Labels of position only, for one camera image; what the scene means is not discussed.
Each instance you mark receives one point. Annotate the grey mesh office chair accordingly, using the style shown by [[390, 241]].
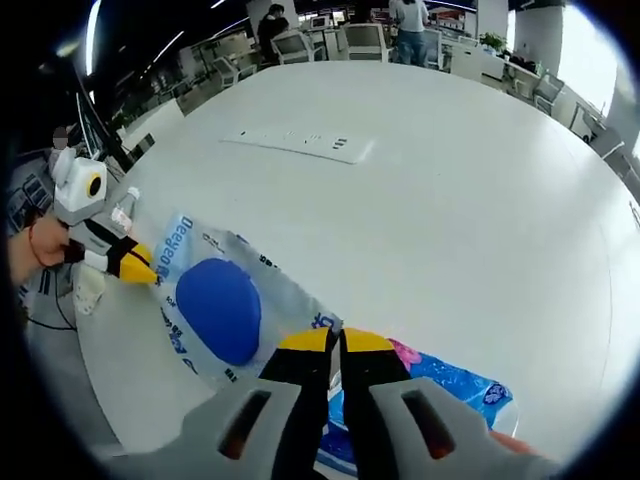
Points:
[[549, 90]]

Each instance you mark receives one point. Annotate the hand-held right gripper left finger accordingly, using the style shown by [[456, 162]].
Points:
[[290, 410]]

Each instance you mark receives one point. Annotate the green potted plant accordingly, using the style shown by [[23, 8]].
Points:
[[494, 42]]

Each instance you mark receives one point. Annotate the white power strip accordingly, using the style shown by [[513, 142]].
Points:
[[300, 142]]

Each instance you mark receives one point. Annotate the clear packet with blue sponge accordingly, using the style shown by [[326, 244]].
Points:
[[220, 310]]

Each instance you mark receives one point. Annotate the white cabinet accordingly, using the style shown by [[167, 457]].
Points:
[[470, 65]]

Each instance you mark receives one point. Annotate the person's right hand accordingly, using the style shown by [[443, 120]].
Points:
[[512, 442]]

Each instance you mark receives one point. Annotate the blue tissue packet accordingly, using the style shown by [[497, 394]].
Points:
[[450, 385]]

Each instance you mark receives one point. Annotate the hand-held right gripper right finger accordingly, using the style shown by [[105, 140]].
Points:
[[380, 410]]

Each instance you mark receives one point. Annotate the clear water bottle red label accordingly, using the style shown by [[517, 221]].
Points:
[[127, 210]]

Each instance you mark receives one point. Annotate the white paper cup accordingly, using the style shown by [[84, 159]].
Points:
[[90, 295]]

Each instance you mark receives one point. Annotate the black monitor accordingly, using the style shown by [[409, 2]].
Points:
[[97, 125]]

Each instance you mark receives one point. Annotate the short ceiling light strip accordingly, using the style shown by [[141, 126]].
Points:
[[92, 35]]

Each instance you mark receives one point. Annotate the person's left hand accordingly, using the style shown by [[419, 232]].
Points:
[[52, 245]]

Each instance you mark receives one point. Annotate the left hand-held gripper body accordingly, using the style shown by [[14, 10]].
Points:
[[80, 200]]

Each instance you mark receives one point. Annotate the white office chair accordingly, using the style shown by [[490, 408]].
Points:
[[367, 42], [226, 70], [294, 46]]

